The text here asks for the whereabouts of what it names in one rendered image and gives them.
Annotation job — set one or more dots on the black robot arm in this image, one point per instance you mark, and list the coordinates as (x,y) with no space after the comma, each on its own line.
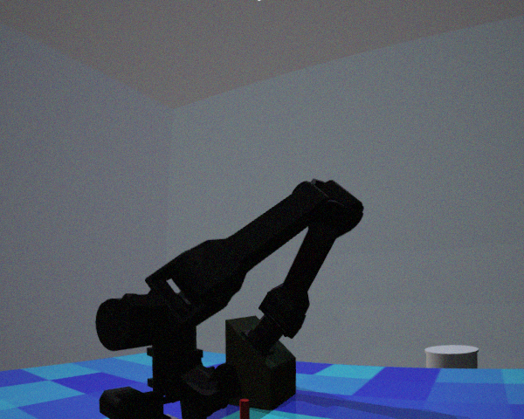
(209,274)

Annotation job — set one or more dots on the dark red peg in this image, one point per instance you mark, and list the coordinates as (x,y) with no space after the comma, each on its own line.
(244,409)

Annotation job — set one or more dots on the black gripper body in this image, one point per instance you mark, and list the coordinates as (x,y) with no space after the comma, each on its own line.
(130,403)

